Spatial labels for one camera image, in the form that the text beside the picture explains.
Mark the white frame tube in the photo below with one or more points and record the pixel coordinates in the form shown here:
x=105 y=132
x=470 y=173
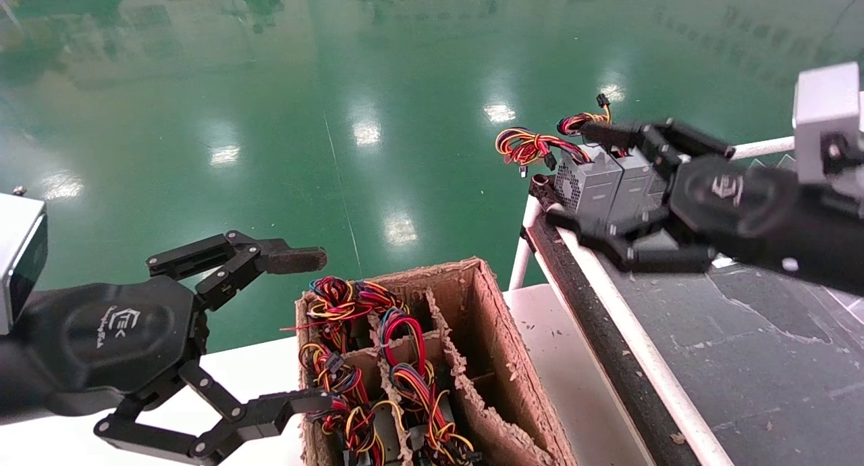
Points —
x=648 y=358
x=520 y=263
x=766 y=147

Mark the black tube joint connector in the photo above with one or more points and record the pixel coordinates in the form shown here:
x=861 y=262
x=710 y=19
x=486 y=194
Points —
x=542 y=190

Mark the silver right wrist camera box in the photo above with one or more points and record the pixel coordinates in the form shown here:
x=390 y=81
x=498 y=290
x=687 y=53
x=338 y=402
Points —
x=827 y=105

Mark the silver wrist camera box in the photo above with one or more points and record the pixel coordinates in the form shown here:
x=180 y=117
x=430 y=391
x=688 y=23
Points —
x=827 y=105
x=17 y=250

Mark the black tube clamp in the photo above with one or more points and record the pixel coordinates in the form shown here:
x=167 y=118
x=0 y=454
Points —
x=526 y=240

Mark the brown cardboard divider box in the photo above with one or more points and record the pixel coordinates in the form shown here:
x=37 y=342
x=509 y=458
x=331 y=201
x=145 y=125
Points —
x=520 y=385

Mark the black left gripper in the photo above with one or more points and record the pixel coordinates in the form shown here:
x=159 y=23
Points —
x=115 y=331

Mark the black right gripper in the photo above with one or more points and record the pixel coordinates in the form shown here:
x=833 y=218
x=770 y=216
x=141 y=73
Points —
x=749 y=209

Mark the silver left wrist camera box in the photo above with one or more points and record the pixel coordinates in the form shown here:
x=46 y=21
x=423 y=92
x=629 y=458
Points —
x=17 y=250

